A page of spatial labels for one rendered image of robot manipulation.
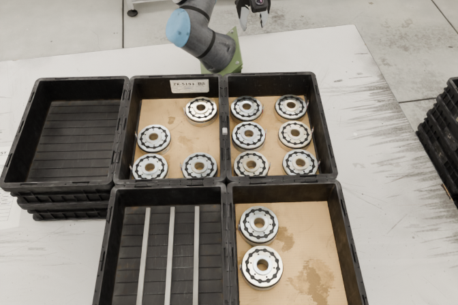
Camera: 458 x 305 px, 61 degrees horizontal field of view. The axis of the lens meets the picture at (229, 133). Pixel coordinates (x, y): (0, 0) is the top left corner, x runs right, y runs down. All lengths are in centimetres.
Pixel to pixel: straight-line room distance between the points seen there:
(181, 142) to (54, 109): 46
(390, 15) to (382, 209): 218
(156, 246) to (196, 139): 36
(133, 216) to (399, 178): 86
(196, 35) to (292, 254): 77
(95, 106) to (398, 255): 106
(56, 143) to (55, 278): 40
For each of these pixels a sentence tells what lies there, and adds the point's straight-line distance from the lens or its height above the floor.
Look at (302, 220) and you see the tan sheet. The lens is 110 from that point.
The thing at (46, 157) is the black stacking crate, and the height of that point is 83.
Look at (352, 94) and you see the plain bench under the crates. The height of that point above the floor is 70.
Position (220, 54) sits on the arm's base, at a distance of 140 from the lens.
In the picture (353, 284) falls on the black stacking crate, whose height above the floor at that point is 90.
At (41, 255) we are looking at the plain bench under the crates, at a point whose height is 70.
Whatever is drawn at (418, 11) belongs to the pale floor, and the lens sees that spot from 341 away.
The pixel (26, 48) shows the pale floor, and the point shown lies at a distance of 310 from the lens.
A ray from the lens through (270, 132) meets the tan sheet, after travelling 124.
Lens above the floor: 182
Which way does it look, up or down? 54 degrees down
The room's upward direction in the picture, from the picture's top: straight up
